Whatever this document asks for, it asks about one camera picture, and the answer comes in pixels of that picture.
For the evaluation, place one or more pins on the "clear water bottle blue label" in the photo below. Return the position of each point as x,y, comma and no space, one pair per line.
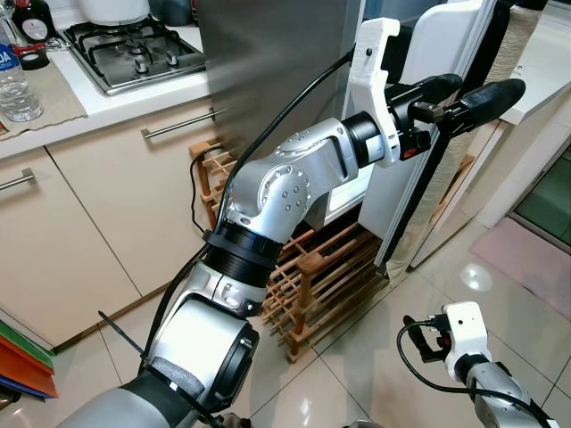
18,89

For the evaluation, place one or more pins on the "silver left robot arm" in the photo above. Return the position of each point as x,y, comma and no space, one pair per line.
285,178

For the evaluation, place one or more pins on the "white side cabinet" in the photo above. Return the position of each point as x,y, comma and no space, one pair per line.
549,71

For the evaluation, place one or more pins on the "green tinted glass door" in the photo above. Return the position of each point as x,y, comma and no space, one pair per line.
549,201

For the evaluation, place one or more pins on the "wooden wine rack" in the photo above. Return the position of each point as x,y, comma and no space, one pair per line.
330,276

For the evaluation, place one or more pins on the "pink floor mat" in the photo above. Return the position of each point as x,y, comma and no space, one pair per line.
526,263

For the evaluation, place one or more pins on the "dark blue jar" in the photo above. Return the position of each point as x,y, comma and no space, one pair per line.
174,9

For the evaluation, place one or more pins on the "steel gas stove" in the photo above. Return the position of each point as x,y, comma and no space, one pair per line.
134,53

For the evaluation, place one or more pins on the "beige kitchen cabinet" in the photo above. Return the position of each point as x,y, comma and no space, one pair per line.
89,241

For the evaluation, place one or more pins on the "beige placemat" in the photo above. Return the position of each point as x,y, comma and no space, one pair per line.
58,107

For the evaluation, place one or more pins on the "stack of coloured boards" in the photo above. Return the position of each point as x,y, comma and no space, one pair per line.
27,366

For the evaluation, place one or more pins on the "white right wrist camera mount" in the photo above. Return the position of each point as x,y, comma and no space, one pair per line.
466,330

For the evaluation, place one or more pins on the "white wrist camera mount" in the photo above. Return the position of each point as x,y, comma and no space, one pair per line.
370,80
466,330

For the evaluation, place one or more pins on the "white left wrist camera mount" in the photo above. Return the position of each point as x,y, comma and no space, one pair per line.
370,80

